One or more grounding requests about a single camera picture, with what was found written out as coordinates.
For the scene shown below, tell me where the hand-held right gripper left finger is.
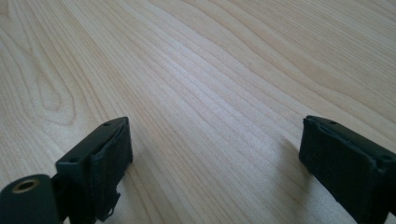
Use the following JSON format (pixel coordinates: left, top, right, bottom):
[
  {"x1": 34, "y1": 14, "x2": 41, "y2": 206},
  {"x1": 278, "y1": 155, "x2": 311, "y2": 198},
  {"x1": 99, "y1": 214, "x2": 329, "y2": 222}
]
[{"x1": 54, "y1": 116, "x2": 134, "y2": 224}]

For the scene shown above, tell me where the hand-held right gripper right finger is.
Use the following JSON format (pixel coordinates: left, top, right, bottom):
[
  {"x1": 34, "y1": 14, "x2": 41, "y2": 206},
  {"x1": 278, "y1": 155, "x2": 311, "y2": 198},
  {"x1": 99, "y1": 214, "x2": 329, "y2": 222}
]
[{"x1": 298, "y1": 115, "x2": 396, "y2": 224}]

